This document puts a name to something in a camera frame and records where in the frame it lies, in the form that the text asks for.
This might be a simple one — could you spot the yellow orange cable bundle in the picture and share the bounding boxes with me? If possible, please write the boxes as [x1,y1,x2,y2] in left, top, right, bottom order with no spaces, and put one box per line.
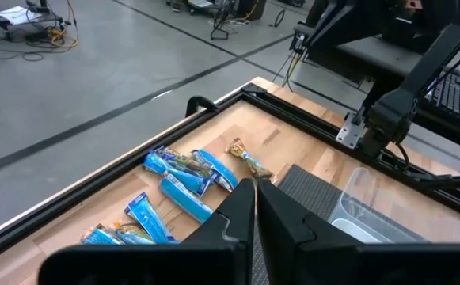
[280,51,306,92]

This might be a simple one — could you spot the black cable loop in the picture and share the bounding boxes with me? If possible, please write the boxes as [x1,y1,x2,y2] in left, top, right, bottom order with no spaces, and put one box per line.
[272,8,287,29]

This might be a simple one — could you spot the grey workstation desk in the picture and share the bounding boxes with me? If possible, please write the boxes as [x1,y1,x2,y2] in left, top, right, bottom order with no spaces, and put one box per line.
[292,23,460,104]

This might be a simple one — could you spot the dark woven placemat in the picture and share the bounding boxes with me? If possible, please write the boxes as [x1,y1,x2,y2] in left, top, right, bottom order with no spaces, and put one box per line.
[251,164,428,285]

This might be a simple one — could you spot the clear plastic bin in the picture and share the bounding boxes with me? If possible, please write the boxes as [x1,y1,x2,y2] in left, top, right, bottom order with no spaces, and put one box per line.
[328,165,432,245]

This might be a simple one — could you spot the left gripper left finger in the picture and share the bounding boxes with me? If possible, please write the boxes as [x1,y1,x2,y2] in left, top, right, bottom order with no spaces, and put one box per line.
[184,178,257,285]

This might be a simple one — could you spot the orange blue granola bar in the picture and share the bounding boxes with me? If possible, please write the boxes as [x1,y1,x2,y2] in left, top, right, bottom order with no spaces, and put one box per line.
[108,220,156,245]

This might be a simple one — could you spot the black floor stand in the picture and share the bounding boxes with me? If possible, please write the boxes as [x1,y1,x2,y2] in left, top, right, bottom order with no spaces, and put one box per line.
[209,0,230,41]

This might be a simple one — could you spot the white paper stack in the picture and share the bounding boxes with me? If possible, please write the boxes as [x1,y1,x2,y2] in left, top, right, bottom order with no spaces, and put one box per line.
[0,5,43,25]

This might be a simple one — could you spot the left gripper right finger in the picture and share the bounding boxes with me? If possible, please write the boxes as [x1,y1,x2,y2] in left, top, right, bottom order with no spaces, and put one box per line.
[257,178,359,285]

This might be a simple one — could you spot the brown granola bar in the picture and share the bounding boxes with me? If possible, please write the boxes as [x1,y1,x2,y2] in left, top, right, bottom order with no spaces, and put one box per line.
[224,137,275,180]

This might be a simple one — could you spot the black frame handle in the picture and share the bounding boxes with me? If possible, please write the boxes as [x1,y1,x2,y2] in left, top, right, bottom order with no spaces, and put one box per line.
[184,95,220,119]

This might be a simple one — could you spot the dark keyboard shelf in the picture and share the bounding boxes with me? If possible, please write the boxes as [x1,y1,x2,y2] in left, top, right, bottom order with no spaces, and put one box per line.
[407,90,460,155]

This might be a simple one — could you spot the backlit computer keyboard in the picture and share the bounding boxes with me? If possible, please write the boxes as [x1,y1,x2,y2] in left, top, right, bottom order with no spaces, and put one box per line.
[427,70,460,130]

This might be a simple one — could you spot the white plastic bin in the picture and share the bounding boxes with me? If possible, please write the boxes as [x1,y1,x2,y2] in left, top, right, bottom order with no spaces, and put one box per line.
[331,218,385,245]

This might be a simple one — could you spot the tangled floor cables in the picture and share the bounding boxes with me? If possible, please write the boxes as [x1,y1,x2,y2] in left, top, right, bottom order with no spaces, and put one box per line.
[0,0,81,63]

